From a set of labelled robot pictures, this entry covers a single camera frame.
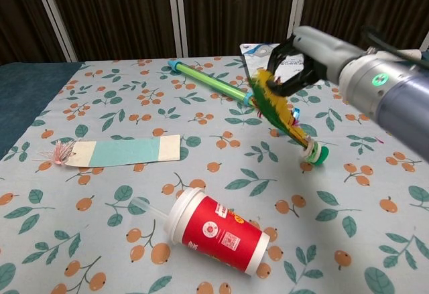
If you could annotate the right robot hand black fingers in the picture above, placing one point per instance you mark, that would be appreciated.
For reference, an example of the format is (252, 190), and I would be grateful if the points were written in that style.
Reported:
(321, 48)

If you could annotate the colourful feather shuttlecock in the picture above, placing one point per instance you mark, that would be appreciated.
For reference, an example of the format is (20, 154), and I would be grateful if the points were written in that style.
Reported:
(278, 108)

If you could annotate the floral tablecloth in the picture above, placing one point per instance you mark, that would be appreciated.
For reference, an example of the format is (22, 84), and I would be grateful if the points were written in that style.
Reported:
(100, 233)

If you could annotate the white face mask package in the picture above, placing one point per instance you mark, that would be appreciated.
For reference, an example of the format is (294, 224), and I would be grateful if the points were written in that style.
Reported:
(254, 51)

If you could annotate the green blue toy water pump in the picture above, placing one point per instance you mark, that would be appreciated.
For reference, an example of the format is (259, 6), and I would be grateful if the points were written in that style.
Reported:
(207, 80)

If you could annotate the red paper cup white lid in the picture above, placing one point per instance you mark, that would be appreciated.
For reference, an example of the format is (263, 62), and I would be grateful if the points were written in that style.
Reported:
(218, 230)

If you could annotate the cream teal bookmark pink tassel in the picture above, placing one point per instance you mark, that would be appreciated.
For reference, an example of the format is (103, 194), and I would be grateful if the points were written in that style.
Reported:
(127, 151)

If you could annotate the clear plastic straw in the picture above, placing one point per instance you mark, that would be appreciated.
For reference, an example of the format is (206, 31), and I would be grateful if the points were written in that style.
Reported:
(149, 207)

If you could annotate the dark teal table cover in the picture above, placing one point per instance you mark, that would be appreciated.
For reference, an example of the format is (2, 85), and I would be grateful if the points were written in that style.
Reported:
(23, 99)

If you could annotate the dark folding screen white frame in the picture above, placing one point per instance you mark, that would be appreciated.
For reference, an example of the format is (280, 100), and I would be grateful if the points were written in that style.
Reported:
(117, 12)

